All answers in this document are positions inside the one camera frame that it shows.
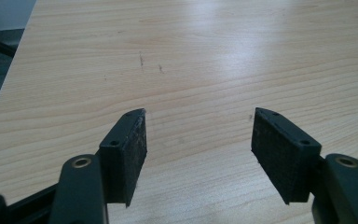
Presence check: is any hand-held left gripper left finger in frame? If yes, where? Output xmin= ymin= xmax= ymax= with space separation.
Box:
xmin=99 ymin=107 xmax=148 ymax=208

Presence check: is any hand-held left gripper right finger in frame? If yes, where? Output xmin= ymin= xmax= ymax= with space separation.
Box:
xmin=251 ymin=107 xmax=323 ymax=205

